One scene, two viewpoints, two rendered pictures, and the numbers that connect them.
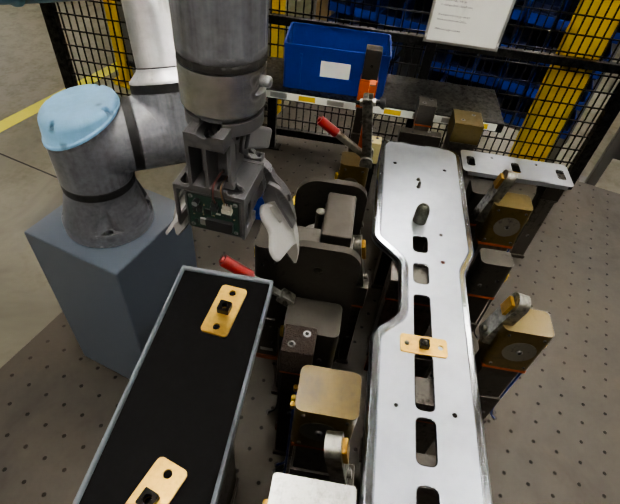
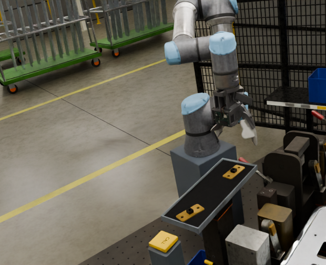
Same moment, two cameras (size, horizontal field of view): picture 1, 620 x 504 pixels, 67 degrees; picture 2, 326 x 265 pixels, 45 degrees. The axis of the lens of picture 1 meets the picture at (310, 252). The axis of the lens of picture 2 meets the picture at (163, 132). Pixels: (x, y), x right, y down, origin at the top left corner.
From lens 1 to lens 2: 0.81 m
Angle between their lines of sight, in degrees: 38
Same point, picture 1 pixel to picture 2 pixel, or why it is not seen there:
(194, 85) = (216, 79)
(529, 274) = not seen: outside the picture
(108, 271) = (196, 164)
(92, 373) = (185, 232)
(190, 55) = (215, 71)
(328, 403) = (272, 215)
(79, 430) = not seen: hidden behind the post
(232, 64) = (224, 72)
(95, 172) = (197, 123)
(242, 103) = (228, 82)
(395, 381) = (319, 226)
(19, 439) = not seen: hidden behind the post
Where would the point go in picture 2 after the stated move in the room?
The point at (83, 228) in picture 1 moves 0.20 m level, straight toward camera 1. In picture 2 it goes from (190, 148) to (194, 173)
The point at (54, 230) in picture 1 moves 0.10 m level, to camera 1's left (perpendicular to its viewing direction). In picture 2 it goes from (180, 150) to (161, 148)
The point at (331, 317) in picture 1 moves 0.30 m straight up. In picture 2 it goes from (287, 189) to (282, 108)
